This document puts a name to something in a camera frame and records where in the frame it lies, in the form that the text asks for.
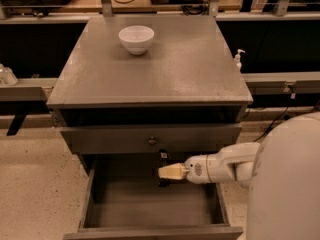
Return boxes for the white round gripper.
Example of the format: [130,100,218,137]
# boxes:
[158,155,209,184]

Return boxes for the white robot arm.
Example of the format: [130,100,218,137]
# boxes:
[158,112,320,240]

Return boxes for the round brass drawer knob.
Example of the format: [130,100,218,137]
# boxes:
[148,137,158,146]

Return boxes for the grey top drawer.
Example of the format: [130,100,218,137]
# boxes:
[61,123,241,154]

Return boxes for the grey open middle drawer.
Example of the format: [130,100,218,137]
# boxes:
[63,154,243,240]

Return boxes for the grey wooden drawer cabinet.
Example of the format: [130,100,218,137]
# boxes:
[46,14,254,240]

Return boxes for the white pump dispenser bottle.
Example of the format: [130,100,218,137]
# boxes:
[234,49,246,70]

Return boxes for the white ceramic bowl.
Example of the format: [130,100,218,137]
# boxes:
[118,25,155,55]

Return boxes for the black floor cable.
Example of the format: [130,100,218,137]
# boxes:
[253,87,296,143]

